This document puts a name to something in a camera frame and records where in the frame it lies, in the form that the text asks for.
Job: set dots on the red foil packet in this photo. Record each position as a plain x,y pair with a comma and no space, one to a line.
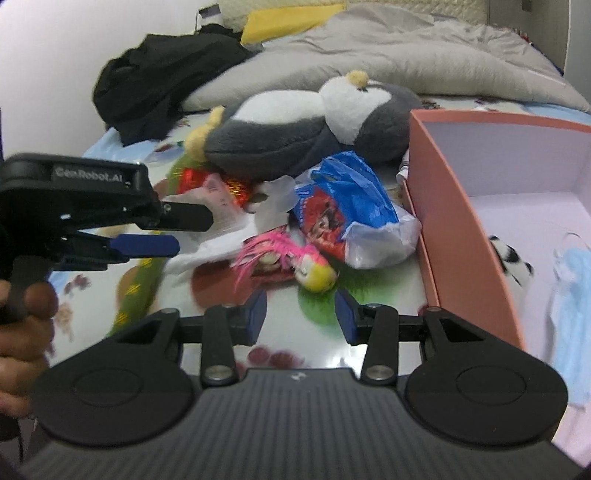
191,177

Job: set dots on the pink cardboard box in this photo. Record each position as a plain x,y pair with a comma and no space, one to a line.
461,221

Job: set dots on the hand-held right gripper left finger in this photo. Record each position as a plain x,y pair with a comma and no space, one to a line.
258,318

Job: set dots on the yellow pillow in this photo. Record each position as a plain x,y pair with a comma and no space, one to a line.
281,23

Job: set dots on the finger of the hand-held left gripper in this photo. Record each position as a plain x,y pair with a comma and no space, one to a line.
147,245
189,214

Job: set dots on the person's left hand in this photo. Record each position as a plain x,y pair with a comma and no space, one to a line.
23,350

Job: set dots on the grey white penguin plush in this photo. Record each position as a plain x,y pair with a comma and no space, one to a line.
258,143

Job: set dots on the blue plastic bag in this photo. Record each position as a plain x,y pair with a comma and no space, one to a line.
355,194

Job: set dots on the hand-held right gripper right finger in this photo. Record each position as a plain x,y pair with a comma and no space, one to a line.
346,318

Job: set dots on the white waffle cloth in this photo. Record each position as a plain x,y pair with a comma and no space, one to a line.
217,249

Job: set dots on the black clothing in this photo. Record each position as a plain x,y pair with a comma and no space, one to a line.
147,83

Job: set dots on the pink feathered toy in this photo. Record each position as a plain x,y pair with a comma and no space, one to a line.
318,277

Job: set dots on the white bottle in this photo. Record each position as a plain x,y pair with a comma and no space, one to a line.
402,173

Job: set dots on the cream quilted pillow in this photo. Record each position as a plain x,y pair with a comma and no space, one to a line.
438,9

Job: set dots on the green plush stick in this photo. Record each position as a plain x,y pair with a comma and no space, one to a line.
138,290

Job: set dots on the fruit printed sheet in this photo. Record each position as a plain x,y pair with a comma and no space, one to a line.
378,286

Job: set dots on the blue face mask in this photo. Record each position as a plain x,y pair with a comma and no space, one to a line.
572,300

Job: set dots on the grey duvet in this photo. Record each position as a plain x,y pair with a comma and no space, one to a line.
415,50

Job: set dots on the black white plush toy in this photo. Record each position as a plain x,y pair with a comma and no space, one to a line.
512,263

